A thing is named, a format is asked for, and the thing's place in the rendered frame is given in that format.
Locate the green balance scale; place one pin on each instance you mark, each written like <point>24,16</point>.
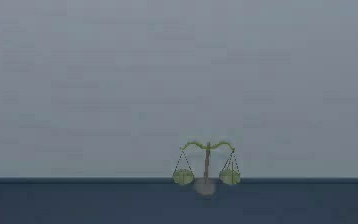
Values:
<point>207,160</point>

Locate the dark blue cabinet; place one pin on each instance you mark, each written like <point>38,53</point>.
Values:
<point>87,203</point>

